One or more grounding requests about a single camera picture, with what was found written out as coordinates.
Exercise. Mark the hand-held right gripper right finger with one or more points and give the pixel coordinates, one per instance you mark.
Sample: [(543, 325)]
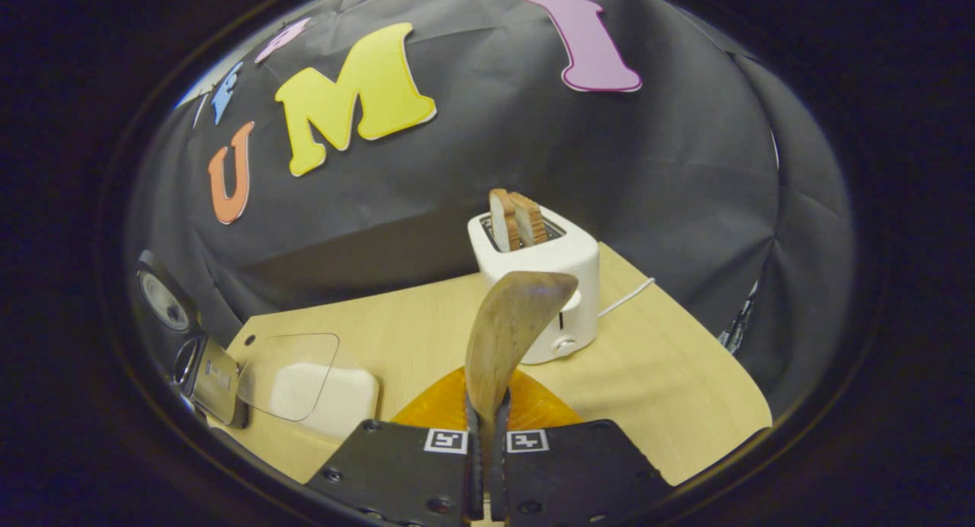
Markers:
[(579, 474)]

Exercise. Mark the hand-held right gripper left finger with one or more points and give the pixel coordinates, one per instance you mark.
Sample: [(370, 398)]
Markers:
[(396, 474)]

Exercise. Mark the white rice box clear lid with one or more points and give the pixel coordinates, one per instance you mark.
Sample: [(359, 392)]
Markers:
[(335, 401)]

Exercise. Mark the wooden spoon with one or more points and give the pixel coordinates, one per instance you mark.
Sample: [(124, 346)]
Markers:
[(506, 321)]

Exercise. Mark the dark grey rice cooker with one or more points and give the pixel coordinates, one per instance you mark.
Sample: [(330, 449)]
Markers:
[(217, 378)]

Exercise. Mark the white toaster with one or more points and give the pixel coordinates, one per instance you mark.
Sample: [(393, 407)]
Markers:
[(579, 260)]

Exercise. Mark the toasted bread slice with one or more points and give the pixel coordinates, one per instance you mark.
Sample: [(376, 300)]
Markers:
[(503, 218), (531, 216)]

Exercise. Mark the black backdrop cloth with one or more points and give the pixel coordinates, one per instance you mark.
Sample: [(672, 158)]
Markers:
[(495, 146)]

